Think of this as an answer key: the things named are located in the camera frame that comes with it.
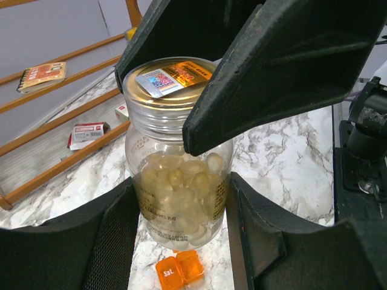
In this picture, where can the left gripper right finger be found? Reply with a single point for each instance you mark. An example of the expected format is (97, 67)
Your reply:
(272, 248)

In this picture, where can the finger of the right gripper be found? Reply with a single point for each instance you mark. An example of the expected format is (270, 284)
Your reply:
(290, 57)
(203, 29)

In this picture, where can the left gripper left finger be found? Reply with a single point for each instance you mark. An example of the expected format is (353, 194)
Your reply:
(90, 247)

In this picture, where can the orange pill organizer box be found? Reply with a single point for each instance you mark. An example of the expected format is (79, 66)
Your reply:
(177, 271)

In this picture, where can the clear pill bottle gold lid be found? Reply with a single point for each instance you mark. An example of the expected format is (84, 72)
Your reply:
(181, 197)

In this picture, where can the yellow small container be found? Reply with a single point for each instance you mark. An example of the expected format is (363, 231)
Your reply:
(129, 34)

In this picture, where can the red white torn packet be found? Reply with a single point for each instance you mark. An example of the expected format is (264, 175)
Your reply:
(84, 134)

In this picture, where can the white red medicine box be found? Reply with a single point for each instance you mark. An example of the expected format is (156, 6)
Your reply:
(121, 112)

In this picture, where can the wooden three-tier shelf rack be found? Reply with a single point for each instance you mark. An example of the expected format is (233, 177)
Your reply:
(35, 127)

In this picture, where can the orange spiral notebook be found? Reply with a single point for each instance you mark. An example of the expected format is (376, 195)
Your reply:
(42, 76)

